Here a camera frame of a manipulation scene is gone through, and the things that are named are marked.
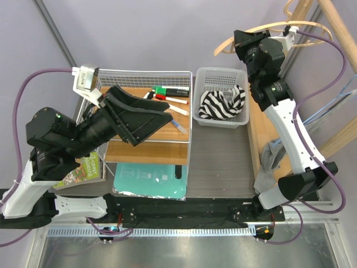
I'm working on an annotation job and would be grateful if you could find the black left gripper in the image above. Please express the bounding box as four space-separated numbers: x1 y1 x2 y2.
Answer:
65 84 173 159

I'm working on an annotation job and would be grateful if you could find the black white striped tank top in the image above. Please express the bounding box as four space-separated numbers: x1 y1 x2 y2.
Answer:
198 85 246 121

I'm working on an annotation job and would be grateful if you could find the blue wire hanger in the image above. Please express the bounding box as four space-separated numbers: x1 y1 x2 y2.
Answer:
272 74 357 146

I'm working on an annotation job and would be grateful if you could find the grey garment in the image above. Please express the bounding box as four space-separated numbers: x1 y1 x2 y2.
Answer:
254 139 286 194

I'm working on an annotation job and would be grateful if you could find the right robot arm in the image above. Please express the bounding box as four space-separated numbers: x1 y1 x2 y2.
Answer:
234 26 338 221

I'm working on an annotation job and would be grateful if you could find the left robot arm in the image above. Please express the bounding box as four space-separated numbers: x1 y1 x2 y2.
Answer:
1 86 172 229

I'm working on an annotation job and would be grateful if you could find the black white marker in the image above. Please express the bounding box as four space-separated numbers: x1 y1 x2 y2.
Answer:
143 91 155 99

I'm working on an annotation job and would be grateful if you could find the red cap marker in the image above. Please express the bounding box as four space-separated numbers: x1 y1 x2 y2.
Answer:
153 94 189 104

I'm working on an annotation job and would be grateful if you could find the orange cap marker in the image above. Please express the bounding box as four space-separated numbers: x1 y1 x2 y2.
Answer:
169 104 189 116

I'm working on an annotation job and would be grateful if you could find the green cap marker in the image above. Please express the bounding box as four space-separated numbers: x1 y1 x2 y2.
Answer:
152 86 190 98

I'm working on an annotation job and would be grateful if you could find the white plastic basket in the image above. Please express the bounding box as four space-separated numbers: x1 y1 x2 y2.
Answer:
192 67 249 128

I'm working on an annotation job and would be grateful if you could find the blue pen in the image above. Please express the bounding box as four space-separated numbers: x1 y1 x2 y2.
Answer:
171 120 187 134

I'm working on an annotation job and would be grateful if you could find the teal cutting board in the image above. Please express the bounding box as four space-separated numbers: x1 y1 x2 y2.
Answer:
113 162 187 200

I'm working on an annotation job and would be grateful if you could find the green paperback book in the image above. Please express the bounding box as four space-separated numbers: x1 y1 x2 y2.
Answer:
53 151 106 190

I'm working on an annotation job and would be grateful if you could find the wooden rack base tray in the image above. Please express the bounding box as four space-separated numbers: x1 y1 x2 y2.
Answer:
248 92 292 194

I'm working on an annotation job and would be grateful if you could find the white wire basket shelf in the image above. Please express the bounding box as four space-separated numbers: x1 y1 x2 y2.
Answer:
75 69 194 179

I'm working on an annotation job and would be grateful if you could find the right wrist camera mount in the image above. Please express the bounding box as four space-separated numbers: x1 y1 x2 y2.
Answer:
271 26 299 56

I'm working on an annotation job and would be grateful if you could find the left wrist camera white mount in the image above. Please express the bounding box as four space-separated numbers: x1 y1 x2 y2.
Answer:
72 66 102 107

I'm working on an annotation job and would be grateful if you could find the wooden clothes rack frame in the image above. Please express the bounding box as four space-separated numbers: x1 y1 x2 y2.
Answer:
262 0 357 182

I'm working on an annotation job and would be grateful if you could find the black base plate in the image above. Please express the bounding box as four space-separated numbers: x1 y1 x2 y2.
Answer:
91 195 287 229

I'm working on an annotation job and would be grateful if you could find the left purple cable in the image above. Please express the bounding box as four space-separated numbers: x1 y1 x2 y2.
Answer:
0 68 134 248

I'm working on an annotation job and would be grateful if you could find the purple cable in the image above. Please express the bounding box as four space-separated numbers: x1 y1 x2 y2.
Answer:
0 68 134 248
264 29 349 246

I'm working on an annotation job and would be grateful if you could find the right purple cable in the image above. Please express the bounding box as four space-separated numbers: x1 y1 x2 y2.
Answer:
264 29 349 246

